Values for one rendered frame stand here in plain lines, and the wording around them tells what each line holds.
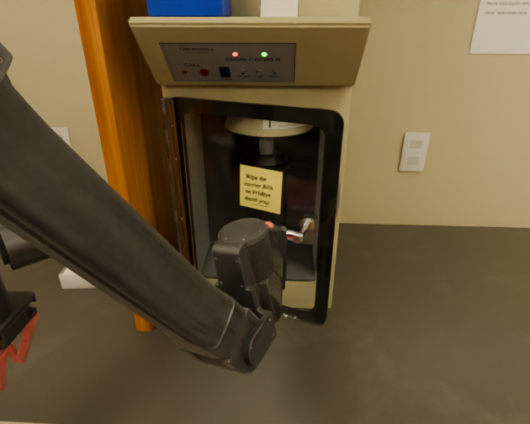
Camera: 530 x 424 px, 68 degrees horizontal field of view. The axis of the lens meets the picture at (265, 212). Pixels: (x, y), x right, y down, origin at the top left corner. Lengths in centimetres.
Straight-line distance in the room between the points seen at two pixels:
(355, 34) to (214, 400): 60
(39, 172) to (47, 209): 2
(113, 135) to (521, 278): 96
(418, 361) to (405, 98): 68
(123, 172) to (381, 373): 57
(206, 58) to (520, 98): 91
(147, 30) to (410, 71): 75
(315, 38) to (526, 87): 81
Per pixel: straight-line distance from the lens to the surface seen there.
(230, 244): 43
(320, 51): 61
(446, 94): 121
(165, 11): 60
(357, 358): 81
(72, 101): 129
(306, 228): 64
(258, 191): 67
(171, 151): 73
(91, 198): 27
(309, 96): 70
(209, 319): 38
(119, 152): 68
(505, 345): 93
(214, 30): 58
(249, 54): 61
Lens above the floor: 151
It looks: 27 degrees down
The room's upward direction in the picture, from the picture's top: straight up
